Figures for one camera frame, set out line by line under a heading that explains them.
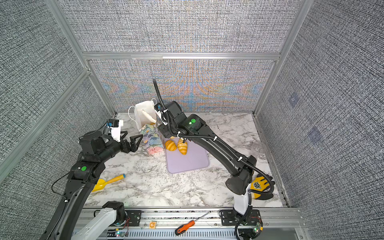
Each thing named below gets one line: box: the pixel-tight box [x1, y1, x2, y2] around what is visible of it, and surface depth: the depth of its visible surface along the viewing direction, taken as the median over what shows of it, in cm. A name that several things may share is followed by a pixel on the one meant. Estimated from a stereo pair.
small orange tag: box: [149, 221, 157, 230], surface depth 73 cm
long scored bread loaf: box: [177, 138, 188, 155], surface depth 98 cm
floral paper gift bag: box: [134, 101, 164, 154], surface depth 91 cm
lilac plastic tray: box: [165, 139, 209, 174], surface depth 96 cm
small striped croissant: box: [165, 139, 177, 151], surface depth 99 cm
